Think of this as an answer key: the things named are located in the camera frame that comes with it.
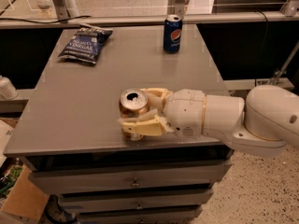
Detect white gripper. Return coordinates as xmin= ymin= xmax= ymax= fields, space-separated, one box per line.
xmin=118 ymin=88 xmax=206 ymax=138

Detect orange soda can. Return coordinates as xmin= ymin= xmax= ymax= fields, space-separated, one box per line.
xmin=119 ymin=88 xmax=150 ymax=141

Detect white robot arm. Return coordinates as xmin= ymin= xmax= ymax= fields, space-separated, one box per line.
xmin=119 ymin=85 xmax=299 ymax=157

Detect blue Pepsi can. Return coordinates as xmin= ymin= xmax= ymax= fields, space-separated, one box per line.
xmin=164 ymin=14 xmax=182 ymax=53

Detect blue chip bag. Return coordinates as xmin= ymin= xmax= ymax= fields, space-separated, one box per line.
xmin=59 ymin=23 xmax=113 ymax=64

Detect grey drawer cabinet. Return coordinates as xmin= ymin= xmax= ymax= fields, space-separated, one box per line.
xmin=5 ymin=24 xmax=231 ymax=224

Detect white cylindrical object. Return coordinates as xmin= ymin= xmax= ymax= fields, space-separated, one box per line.
xmin=0 ymin=76 xmax=18 ymax=100

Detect cardboard box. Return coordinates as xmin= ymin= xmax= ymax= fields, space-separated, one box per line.
xmin=0 ymin=166 xmax=50 ymax=224

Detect black cable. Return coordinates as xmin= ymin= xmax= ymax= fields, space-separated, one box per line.
xmin=0 ymin=14 xmax=92 ymax=24

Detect metal railing frame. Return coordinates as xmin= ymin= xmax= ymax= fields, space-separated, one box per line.
xmin=0 ymin=0 xmax=299 ymax=29

